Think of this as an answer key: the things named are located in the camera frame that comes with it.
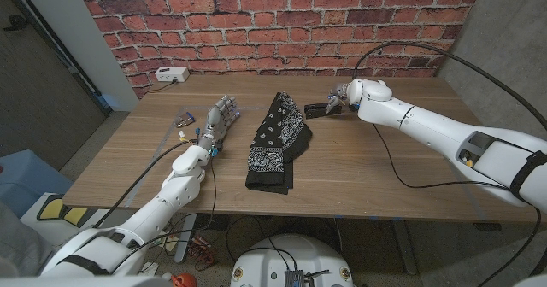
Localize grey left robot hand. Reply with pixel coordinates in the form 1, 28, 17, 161
197, 94, 240, 154

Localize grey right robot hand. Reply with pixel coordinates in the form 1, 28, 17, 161
325, 83, 358, 115

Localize black stapler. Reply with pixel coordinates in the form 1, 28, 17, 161
303, 102, 343, 120

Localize black paisley bandana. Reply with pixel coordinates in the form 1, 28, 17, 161
244, 91, 314, 196

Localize small silver blue gadget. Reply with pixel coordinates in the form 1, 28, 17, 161
174, 111, 197, 129

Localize white power strip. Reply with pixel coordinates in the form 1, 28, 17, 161
154, 67, 191, 84

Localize red brick printed backdrop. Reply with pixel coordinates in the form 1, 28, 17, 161
73, 0, 486, 99

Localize grey metal table leg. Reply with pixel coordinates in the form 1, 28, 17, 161
174, 213, 198, 265
391, 220, 419, 276

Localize paper sheet with green print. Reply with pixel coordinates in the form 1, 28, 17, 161
149, 231, 179, 253

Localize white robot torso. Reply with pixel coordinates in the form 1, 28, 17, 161
230, 234, 355, 287

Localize orange round object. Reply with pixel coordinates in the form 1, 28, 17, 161
171, 272, 198, 287

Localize small white floor item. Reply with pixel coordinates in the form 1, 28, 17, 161
138, 261, 159, 278

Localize grey torso electronics module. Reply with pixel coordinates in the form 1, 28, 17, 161
284, 269, 330, 287

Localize yellow black pad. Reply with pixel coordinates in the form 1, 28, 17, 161
37, 194, 89, 227

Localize blue plastic bin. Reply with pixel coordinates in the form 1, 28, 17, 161
0, 149, 74, 219

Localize grey trouser leg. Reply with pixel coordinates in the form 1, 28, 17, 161
0, 201, 52, 278

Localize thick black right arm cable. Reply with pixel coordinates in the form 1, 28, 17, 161
351, 41, 547, 279

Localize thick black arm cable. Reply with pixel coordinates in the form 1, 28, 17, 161
351, 41, 547, 279
91, 139, 197, 229

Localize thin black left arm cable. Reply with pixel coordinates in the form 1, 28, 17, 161
110, 152, 218, 275

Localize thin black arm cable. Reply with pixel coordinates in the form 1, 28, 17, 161
372, 123, 542, 287
110, 152, 218, 275

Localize black power strip cord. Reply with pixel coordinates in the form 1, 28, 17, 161
144, 79, 177, 95

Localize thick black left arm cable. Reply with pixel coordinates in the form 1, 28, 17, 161
91, 139, 197, 229

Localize orange floor cable bundle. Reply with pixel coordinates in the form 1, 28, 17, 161
187, 234, 217, 267

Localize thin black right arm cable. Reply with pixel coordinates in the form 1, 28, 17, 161
372, 123, 542, 287

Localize black door handle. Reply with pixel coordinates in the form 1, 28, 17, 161
3, 14, 30, 32

